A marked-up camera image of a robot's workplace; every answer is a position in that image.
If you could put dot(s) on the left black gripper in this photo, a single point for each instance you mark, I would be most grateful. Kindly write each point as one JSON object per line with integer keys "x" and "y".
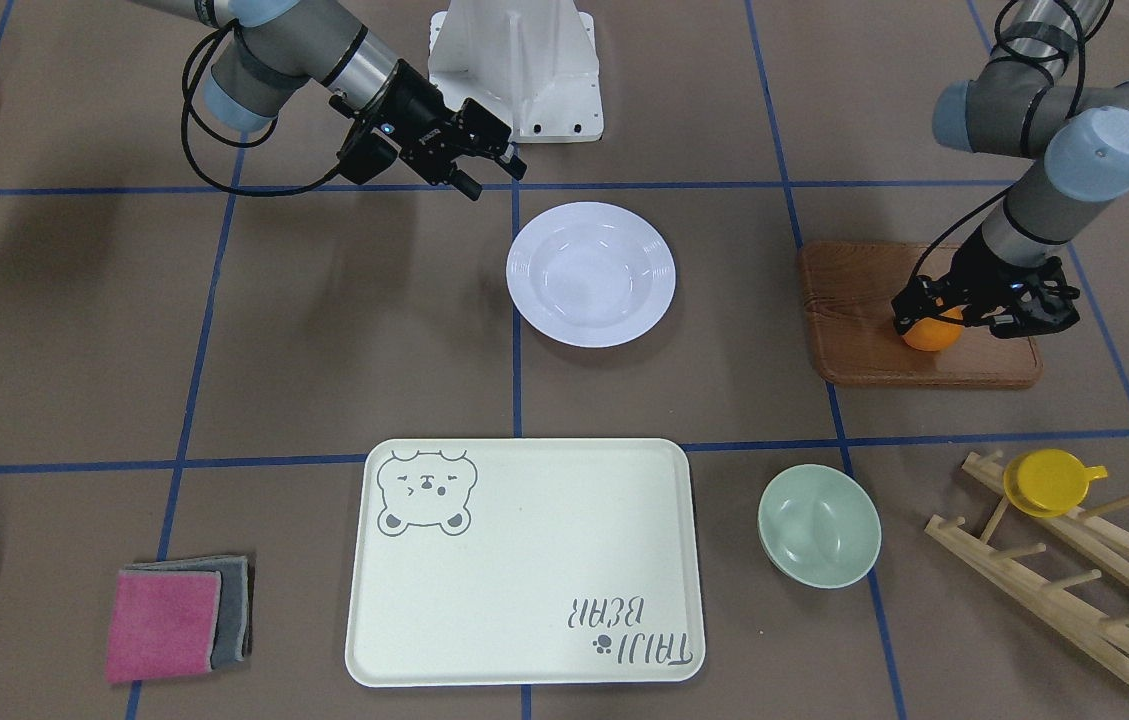
{"x": 974, "y": 277}

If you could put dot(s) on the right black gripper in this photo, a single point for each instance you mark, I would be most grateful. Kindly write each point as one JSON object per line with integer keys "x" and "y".
{"x": 417, "y": 106}

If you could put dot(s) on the orange fruit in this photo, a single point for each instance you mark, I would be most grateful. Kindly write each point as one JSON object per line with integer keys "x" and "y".
{"x": 936, "y": 334}

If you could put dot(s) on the white round plate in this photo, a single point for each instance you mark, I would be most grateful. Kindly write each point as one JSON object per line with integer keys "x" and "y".
{"x": 591, "y": 274}

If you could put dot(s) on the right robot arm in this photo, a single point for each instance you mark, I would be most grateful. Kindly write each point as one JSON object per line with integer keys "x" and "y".
{"x": 257, "y": 54}

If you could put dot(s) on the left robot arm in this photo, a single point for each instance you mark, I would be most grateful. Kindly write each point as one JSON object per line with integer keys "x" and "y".
{"x": 1032, "y": 100}

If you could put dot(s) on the cream bear tray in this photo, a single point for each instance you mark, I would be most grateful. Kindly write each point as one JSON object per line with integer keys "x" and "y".
{"x": 525, "y": 561}

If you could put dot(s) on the wooden cutting board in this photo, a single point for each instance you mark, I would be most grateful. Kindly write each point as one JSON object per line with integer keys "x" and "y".
{"x": 846, "y": 293}

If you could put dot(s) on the yellow mug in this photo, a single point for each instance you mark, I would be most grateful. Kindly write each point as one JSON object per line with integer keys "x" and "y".
{"x": 1049, "y": 482}

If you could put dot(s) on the green bowl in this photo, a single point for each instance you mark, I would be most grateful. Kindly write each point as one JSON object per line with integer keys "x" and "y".
{"x": 819, "y": 527}

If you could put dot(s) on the wooden drying rack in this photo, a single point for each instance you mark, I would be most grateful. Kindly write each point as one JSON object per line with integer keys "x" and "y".
{"x": 1088, "y": 608}

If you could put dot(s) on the grey folded cloth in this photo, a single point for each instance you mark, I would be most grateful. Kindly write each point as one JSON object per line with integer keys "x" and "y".
{"x": 232, "y": 639}

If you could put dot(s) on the pink folded cloth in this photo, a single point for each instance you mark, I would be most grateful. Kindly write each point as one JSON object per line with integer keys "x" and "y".
{"x": 163, "y": 625}

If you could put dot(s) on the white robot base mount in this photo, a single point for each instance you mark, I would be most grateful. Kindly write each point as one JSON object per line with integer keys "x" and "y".
{"x": 534, "y": 64}

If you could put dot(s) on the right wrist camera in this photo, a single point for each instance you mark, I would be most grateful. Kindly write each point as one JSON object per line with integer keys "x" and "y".
{"x": 364, "y": 156}

